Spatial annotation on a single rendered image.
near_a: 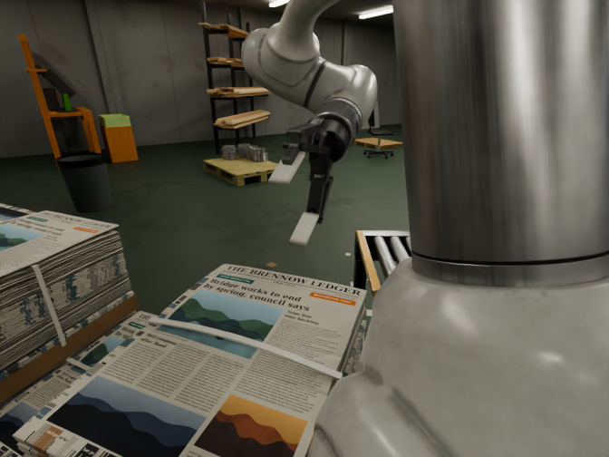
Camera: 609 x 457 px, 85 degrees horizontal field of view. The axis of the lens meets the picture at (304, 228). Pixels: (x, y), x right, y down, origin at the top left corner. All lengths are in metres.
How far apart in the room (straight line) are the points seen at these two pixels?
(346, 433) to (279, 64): 0.62
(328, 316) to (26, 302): 0.58
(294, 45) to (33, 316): 0.71
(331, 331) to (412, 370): 0.31
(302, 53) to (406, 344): 0.59
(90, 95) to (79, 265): 8.22
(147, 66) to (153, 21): 0.95
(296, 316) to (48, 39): 8.73
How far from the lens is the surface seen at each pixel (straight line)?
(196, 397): 0.43
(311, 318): 0.50
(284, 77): 0.71
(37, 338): 0.87
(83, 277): 0.88
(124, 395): 0.46
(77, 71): 9.00
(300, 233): 0.57
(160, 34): 9.26
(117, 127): 7.31
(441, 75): 0.19
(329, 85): 0.70
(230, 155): 6.03
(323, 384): 0.43
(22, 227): 1.03
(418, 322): 0.18
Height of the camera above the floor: 1.38
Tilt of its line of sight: 24 degrees down
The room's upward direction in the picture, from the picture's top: straight up
